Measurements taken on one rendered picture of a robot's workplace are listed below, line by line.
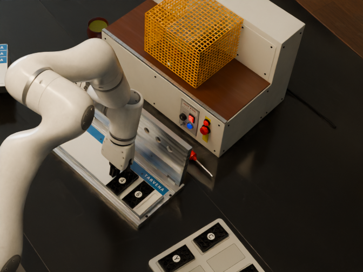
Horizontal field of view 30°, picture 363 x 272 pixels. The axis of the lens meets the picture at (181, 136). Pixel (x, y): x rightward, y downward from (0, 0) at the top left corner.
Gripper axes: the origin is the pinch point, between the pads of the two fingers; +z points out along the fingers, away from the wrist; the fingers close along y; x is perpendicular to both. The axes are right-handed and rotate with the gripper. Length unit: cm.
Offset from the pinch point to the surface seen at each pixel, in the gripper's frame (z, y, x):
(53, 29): -1, -63, 29
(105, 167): 2.8, -4.1, 0.4
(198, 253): 4.1, 36.9, -0.4
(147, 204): 2.0, 15.1, -0.5
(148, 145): -6.6, 2.7, 10.8
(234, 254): 2.6, 44.7, 6.8
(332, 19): -18, 7, 109
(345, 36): -17, 16, 105
